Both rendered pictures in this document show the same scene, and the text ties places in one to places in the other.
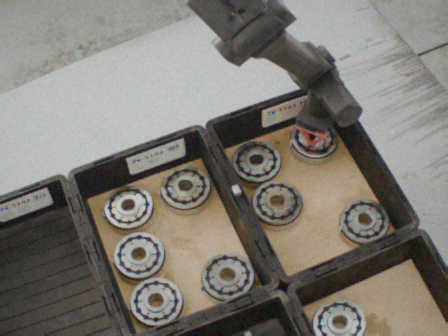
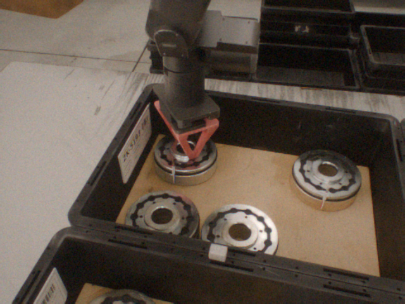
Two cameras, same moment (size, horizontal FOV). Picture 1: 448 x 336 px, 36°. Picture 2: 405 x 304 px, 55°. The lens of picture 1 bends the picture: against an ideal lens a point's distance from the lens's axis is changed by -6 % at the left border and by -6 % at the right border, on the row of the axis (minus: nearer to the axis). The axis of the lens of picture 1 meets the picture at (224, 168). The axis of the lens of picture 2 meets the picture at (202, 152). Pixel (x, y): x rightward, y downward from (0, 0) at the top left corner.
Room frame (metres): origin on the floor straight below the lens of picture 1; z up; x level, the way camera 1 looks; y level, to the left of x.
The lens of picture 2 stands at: (0.62, 0.18, 1.29)
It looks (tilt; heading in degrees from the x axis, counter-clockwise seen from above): 43 degrees down; 302
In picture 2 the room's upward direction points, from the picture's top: straight up
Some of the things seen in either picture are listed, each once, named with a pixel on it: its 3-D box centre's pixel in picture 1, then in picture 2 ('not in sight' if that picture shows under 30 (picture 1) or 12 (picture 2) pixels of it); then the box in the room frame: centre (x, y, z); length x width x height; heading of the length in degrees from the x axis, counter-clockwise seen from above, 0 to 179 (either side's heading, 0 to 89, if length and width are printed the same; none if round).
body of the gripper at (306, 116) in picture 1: (321, 101); (185, 85); (0.89, -0.20, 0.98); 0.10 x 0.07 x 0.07; 148
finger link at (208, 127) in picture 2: (315, 127); (189, 130); (0.88, -0.20, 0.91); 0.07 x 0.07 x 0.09; 58
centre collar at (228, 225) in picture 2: (277, 201); (239, 232); (0.73, -0.10, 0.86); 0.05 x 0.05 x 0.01
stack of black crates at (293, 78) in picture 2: not in sight; (297, 98); (1.00, -1.20, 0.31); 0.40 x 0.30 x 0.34; 23
